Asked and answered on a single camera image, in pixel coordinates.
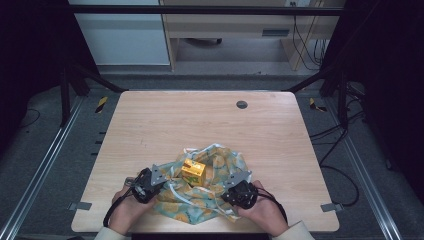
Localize person's left hand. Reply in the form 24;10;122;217
107;185;158;236

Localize person's right hand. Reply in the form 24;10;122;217
234;179;290;237

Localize thin black floor cable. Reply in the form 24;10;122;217
19;107;42;130

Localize orange-print drawstring cloth bag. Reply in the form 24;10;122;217
152;142;253;225

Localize black horizontal frame bar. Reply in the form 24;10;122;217
65;4;346;17

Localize grey metal table bracket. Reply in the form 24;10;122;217
67;201;93;212
320;202;344;213

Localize light wooden background desk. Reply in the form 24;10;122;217
159;0;348;72

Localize aluminium floor rail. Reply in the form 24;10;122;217
0;95;85;240
323;99;405;240

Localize dark curtain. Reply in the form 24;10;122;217
322;0;424;203
0;0;98;152

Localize black floor cables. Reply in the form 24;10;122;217
309;109;367;208

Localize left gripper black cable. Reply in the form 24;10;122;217
102;190;135;229

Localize yellow-black striped tape piece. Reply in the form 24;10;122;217
95;95;110;115

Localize yellow carton box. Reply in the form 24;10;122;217
180;157;207;187

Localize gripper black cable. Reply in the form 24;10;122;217
102;190;135;229
255;187;289;224

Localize yellow-handled tool right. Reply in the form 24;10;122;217
308;96;328;113

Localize white cabinet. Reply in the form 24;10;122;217
66;0;171;66

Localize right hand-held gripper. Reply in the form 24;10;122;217
220;170;260;211

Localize black hanging cables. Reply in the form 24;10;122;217
290;1;330;71

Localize black metal stand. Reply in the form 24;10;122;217
59;64;128;128
285;64;350;130

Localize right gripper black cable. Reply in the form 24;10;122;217
255;187;289;224

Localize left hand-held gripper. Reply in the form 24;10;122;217
124;163;168;205

